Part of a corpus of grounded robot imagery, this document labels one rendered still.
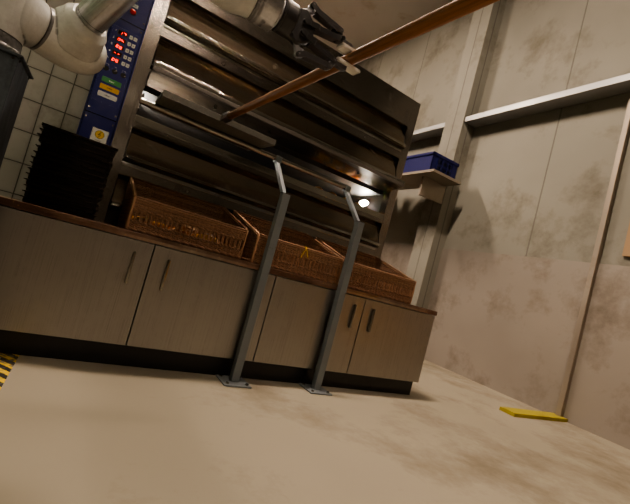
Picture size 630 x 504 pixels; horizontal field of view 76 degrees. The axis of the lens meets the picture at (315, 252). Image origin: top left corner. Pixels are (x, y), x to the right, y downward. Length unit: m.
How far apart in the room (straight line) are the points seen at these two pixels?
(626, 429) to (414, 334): 1.76
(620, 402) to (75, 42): 3.86
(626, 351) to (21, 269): 3.77
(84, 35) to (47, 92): 0.82
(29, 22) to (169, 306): 1.13
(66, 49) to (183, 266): 0.91
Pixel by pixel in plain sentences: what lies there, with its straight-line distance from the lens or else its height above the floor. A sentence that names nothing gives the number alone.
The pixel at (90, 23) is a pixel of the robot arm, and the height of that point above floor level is 1.21.
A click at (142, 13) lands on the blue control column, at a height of 1.68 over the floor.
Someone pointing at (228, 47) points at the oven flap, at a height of 1.75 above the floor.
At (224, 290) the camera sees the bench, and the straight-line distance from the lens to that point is 1.98.
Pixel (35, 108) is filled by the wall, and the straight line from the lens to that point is 2.45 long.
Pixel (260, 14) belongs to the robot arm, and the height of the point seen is 1.10.
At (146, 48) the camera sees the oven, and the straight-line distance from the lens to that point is 2.57.
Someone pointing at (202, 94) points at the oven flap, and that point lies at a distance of 2.43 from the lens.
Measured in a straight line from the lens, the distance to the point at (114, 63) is 2.49.
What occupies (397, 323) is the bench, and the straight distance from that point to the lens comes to 2.60.
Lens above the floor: 0.61
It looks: 3 degrees up
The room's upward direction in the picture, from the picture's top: 15 degrees clockwise
